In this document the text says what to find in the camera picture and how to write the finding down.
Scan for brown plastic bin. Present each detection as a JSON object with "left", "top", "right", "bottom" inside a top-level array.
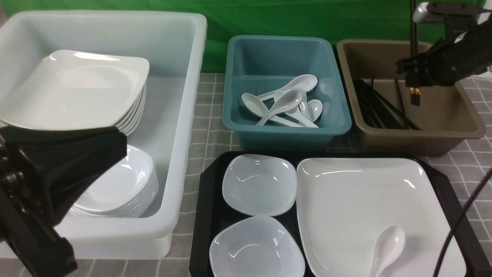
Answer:
[{"left": 337, "top": 39, "right": 486, "bottom": 157}]

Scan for white spoon small right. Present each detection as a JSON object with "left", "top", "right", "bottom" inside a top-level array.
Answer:
[{"left": 308, "top": 99, "right": 323, "bottom": 122}]

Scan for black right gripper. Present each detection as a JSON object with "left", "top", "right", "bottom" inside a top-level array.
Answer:
[{"left": 396, "top": 18, "right": 492, "bottom": 88}]

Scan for large white rice plate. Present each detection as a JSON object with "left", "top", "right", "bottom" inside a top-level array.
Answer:
[{"left": 296, "top": 158, "right": 450, "bottom": 277}]

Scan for black serving tray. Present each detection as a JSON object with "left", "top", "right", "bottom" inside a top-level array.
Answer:
[{"left": 189, "top": 151, "right": 491, "bottom": 277}]

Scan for stack of white plates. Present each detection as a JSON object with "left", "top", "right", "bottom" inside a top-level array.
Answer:
[{"left": 1, "top": 50, "right": 150, "bottom": 135}]

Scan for white bowl lower tray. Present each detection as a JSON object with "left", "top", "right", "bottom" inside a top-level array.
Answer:
[{"left": 209, "top": 216, "right": 306, "bottom": 277}]

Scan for white bowl tray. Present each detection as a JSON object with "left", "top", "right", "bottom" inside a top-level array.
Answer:
[
  {"left": 209, "top": 216, "right": 306, "bottom": 277},
  {"left": 222, "top": 154, "right": 298, "bottom": 216}
]

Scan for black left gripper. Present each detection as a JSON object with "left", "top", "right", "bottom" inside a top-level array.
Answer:
[{"left": 1, "top": 126, "right": 128, "bottom": 277}]

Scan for stack of white bowls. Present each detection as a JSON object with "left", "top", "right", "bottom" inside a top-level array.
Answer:
[{"left": 70, "top": 144, "right": 159, "bottom": 218}]

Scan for white spoon long top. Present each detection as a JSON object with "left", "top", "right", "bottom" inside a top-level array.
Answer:
[{"left": 258, "top": 74, "right": 318, "bottom": 101}]

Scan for large white plastic tub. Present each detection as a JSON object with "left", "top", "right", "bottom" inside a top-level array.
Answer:
[{"left": 0, "top": 10, "right": 207, "bottom": 260}]

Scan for white bowl upper tray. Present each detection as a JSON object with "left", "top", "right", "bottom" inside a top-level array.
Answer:
[{"left": 222, "top": 154, "right": 298, "bottom": 216}]

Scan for black camera cable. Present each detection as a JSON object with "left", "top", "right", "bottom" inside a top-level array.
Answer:
[{"left": 434, "top": 169, "right": 492, "bottom": 277}]

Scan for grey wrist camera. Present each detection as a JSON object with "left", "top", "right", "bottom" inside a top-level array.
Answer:
[{"left": 411, "top": 1, "right": 491, "bottom": 24}]

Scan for black chopstick gold band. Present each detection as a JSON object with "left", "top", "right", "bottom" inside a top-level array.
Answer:
[{"left": 410, "top": 87, "right": 421, "bottom": 107}]

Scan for teal plastic bin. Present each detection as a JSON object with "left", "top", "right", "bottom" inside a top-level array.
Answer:
[{"left": 223, "top": 35, "right": 352, "bottom": 151}]

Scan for black chopsticks in bin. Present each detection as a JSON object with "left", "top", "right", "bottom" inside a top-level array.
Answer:
[{"left": 352, "top": 78, "right": 421, "bottom": 131}]

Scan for green backdrop cloth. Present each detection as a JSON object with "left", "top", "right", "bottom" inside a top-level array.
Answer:
[{"left": 1, "top": 0, "right": 410, "bottom": 73}]

